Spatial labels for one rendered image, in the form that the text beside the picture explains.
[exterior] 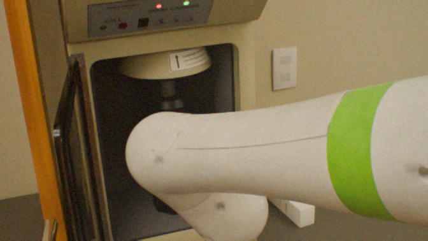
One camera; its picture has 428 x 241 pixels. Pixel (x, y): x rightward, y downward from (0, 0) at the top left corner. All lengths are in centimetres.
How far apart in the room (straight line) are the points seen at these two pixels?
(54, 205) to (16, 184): 57
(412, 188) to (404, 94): 7
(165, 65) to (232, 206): 34
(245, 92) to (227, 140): 45
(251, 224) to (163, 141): 18
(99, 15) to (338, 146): 48
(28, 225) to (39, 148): 48
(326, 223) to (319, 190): 76
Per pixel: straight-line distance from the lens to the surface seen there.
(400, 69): 173
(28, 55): 81
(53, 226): 78
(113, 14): 83
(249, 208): 74
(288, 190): 51
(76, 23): 83
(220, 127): 58
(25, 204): 140
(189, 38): 94
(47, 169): 88
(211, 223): 73
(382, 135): 42
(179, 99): 104
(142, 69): 97
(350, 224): 124
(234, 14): 91
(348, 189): 45
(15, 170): 145
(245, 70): 99
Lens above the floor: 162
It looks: 23 degrees down
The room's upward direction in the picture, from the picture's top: 3 degrees counter-clockwise
